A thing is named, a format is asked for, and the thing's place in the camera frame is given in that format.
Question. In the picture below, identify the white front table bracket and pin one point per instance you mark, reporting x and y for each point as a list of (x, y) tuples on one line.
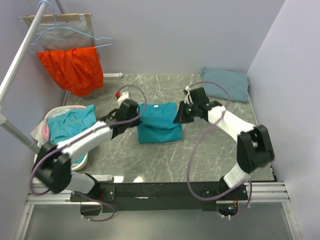
[(105, 179)]

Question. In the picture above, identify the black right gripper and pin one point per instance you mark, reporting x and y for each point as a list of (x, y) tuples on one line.
[(181, 118)]

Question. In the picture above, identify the orange hanging shirt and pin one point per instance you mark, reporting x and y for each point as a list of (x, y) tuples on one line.
[(76, 70)]

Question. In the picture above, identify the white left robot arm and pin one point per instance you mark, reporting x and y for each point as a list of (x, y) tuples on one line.
[(53, 165)]

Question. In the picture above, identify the white table edge bracket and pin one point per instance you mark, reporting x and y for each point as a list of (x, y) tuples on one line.
[(113, 75)]

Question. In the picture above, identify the pile of laundry clothes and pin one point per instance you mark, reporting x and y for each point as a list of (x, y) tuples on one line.
[(70, 124)]

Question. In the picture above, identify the grey hanging cloth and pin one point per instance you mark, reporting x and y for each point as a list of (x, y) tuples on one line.
[(67, 37)]

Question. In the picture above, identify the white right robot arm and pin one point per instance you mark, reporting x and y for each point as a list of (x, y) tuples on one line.
[(254, 148)]

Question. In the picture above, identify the wooden hanger bar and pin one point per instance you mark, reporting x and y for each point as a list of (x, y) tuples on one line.
[(63, 17)]

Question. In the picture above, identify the silver clothes rack pole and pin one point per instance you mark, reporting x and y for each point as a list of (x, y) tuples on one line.
[(31, 93)]

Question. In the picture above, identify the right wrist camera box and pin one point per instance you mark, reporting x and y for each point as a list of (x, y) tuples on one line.
[(195, 96)]

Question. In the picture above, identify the white laundry basket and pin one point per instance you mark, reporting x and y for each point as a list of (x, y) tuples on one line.
[(42, 136)]

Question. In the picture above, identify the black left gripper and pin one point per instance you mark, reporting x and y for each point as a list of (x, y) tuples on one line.
[(137, 122)]

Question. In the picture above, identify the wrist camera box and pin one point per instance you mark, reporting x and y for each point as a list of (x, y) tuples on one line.
[(122, 96), (195, 96)]

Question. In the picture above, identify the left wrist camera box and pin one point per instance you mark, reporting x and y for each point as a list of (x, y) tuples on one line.
[(122, 96)]

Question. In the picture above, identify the turquoise t-shirt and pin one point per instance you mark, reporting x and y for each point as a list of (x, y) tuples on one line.
[(157, 124)]

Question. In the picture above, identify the folded grey-blue t-shirt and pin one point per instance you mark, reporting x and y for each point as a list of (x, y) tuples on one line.
[(235, 83)]

